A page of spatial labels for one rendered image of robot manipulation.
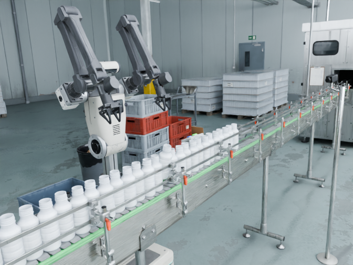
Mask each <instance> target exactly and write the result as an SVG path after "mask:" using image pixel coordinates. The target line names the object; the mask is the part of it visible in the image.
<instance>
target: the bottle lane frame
mask: <svg viewBox="0 0 353 265"><path fill-rule="evenodd" d="M326 106H329V99H328V100H327V101H325V102H324V104H323V107H322V112H323V113H322V117H323V116H325V115H326V114H327V113H328V111H327V110H328V109H329V108H328V107H326ZM325 107H326V109H327V110H326V109H325ZM320 108H321V104H320V105H318V106H316V107H314V110H312V124H313V123H315V122H316V121H317V115H318V114H320V113H319V112H317V109H318V111H320ZM317 113H318V114H317ZM306 115H307V118H310V110H309V111H307V112H305V113H304V114H302V115H301V118H300V116H299V127H300V128H299V133H301V132H302V131H304V130H305V129H306V128H308V127H309V126H310V125H309V122H310V120H309V119H307V118H306ZM297 120H298V117H296V118H295V119H293V120H291V121H289V122H288V123H286V124H285V127H284V126H283V138H284V139H283V144H286V143H287V142H289V141H290V140H291V139H293V138H294V137H295V136H297V133H296V132H294V131H297V128H296V127H297ZM306 120H307V122H308V123H307V122H306ZM293 123H294V126H295V127H294V126H293ZM293 128H294V131H293ZM276 133H277V136H278V137H281V126H280V127H279V128H277V129H275V130H273V131H271V132H270V133H268V134H267V135H265V136H264V137H263V140H262V141H261V152H262V156H261V158H262V160H263V159H265V158H266V157H268V156H269V155H270V154H271V146H272V144H274V143H276V150H277V149H279V148H280V144H279V143H277V142H281V140H280V138H277V137H276ZM276 138H277V142H276ZM254 146H255V151H258V148H259V139H258V140H256V141H254V142H252V143H251V144H249V145H247V146H245V147H244V148H242V149H240V150H238V151H237V152H234V153H233V158H231V172H232V182H233V181H234V180H236V179H237V178H238V177H240V176H241V175H243V174H244V173H246V172H247V171H248V170H250V169H251V168H253V167H254V166H255V165H257V164H258V163H259V162H258V160H257V159H258V158H255V157H258V153H257V152H255V151H254ZM254 152H255V157H254ZM262 160H261V161H262ZM223 165H224V166H225V167H224V170H226V171H228V157H225V158H224V159H222V160H221V161H219V162H216V163H215V164H213V165H212V166H210V167H208V168H206V169H205V170H203V171H201V172H200V173H197V174H196V175H193V177H191V178H189V179H188V184H187V186H186V185H185V200H186V201H187V202H188V204H187V210H188V213H187V214H189V213H190V212H191V211H193V210H194V209H195V208H197V207H198V206H200V205H201V204H202V203H204V202H205V201H207V200H208V199H210V198H211V197H212V196H214V195H215V194H216V193H218V192H219V191H221V190H222V189H223V188H225V187H226V186H227V185H228V182H227V179H224V177H225V178H228V175H227V172H224V170H223ZM223 172H224V173H225V174H224V177H223ZM177 192H179V199H180V200H182V187H181V183H180V184H178V185H175V187H173V188H171V189H169V190H168V191H165V192H164V193H162V194H160V195H159V196H157V197H154V198H153V199H152V200H149V201H148V202H146V203H143V204H142V205H141V206H139V207H136V209H134V210H133V211H129V213H127V214H125V215H122V217H120V218H118V219H115V221H113V222H111V230H110V231H109V239H110V248H112V249H113V250H114V255H113V258H114V261H115V265H118V264H119V263H121V262H122V261H123V260H125V259H126V258H127V257H129V256H130V255H132V254H133V253H135V252H136V251H137V250H139V249H140V237H139V236H140V234H141V231H142V230H144V229H145V228H147V227H148V226H150V225H152V224H154V225H155V226H156V232H157V236H158V235H159V234H161V233H163V232H164V231H165V230H167V229H168V228H169V227H171V226H172V225H173V224H175V223H176V222H178V221H179V220H180V219H182V218H183V217H182V214H181V211H182V210H180V209H178V207H177V201H178V199H177ZM187 214H186V215H187ZM104 236H105V235H104V229H103V227H102V228H99V230H97V231H95V232H94V233H91V232H90V235H88V236H86V237H85V238H81V240H79V241H78V242H76V243H71V246H69V247H67V248H66V249H61V248H60V249H61V251H60V252H58V253H57V254H55V255H53V256H52V255H50V258H48V259H46V260H44V261H42V262H40V261H38V264H37V265H106V263H107V260H106V259H105V258H104V256H102V249H103V246H101V240H100V238H102V237H104Z"/></svg>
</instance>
